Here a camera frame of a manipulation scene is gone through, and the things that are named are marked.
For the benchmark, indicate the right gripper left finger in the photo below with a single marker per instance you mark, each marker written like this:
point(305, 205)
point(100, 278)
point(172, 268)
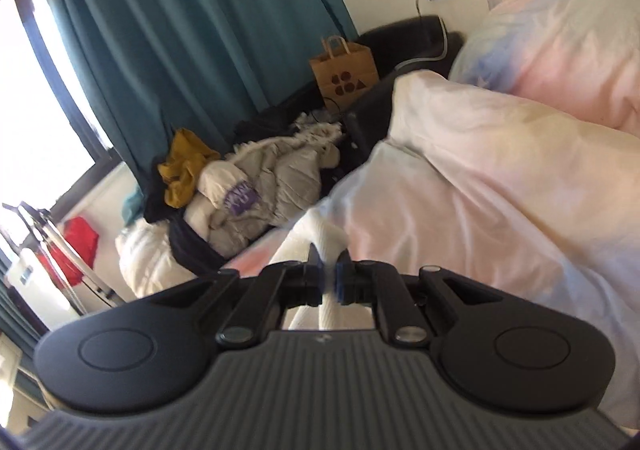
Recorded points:
point(266, 299)

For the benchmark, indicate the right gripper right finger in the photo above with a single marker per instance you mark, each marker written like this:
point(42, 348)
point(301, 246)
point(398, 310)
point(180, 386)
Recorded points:
point(396, 316)

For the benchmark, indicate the cream zip-up jacket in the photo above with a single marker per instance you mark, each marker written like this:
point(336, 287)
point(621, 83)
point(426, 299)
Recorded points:
point(313, 232)

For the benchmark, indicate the metal clothes rack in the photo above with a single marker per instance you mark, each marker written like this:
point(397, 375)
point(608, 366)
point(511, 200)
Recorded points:
point(67, 256)

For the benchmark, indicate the black garment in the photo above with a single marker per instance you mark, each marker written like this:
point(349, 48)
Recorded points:
point(186, 246)

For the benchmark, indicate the white puffy comforter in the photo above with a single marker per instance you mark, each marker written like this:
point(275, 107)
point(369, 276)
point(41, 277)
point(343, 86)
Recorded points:
point(145, 258)

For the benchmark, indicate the mustard yellow garment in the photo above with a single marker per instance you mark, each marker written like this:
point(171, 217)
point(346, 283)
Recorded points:
point(186, 159)

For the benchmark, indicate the red garment on rack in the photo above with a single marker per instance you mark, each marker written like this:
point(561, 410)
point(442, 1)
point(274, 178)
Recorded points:
point(84, 240)

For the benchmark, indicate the brown paper bag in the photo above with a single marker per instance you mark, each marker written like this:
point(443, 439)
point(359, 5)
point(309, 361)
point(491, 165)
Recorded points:
point(344, 72)

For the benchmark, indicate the black chair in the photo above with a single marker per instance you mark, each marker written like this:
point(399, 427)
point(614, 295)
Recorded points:
point(418, 43)

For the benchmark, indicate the white air purifier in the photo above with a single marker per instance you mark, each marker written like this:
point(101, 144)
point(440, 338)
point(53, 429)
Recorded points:
point(34, 284)

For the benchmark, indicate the right teal curtain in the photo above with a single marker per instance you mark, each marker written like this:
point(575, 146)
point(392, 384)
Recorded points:
point(150, 67)

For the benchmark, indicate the pastel pillow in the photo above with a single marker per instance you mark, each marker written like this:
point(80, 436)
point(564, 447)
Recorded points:
point(578, 56)

